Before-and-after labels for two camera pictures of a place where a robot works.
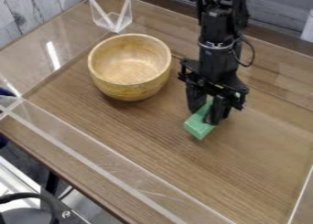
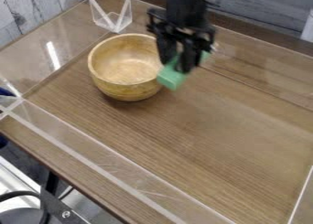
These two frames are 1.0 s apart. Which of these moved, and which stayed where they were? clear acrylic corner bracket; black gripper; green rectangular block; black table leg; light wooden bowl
Moved: green rectangular block; black gripper
Stayed: light wooden bowl; black table leg; clear acrylic corner bracket
